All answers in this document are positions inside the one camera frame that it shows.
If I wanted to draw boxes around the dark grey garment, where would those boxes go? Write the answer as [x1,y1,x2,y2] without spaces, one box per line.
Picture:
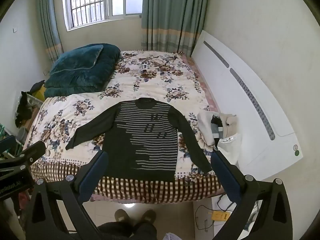
[211,115,223,140]

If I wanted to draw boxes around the wide green curtain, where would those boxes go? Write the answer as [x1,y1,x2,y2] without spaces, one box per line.
[141,0,212,55]

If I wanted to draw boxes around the person's left shoe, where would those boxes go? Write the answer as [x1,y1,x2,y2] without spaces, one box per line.
[114,209,131,223]

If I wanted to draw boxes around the barred window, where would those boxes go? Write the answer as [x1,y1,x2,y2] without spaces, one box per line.
[62,0,145,32]

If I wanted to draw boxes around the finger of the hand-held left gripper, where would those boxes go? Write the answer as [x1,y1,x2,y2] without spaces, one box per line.
[0,141,47,171]
[0,135,16,158]

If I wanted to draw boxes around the white garment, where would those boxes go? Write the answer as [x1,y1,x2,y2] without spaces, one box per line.
[197,110,218,146]

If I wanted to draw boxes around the grey bucket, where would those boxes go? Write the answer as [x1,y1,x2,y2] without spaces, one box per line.
[16,127,28,145]

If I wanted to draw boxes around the beige garment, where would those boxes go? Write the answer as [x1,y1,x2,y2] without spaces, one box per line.
[218,113,237,140]

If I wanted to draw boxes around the black hanging cloth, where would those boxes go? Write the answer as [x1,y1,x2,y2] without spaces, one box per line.
[14,91,34,128]

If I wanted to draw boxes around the yellow device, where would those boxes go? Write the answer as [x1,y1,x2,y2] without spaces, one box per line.
[210,211,230,222]

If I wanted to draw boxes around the floral bed blanket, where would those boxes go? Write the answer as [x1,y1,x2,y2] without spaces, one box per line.
[24,50,222,204]

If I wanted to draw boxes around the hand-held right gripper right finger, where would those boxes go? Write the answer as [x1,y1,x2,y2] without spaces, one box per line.
[210,150,293,240]

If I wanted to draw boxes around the black floor cable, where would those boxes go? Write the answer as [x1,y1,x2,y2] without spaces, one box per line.
[195,205,213,230]

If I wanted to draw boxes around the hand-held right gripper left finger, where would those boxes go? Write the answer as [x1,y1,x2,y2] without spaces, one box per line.
[25,151,109,240]

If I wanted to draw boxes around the dark striped sweater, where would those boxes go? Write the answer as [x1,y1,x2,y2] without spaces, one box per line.
[65,98,213,182]

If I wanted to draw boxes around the person's dark trouser legs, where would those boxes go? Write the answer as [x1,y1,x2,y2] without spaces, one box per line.
[96,220,158,240]

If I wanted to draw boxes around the narrow green curtain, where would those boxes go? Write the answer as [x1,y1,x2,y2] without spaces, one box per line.
[35,0,64,63]

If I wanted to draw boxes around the teal velvet pillow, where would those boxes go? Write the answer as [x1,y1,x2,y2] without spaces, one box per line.
[50,44,104,76]

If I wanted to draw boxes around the yellow bag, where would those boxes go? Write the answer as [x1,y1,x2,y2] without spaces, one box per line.
[32,85,46,103]

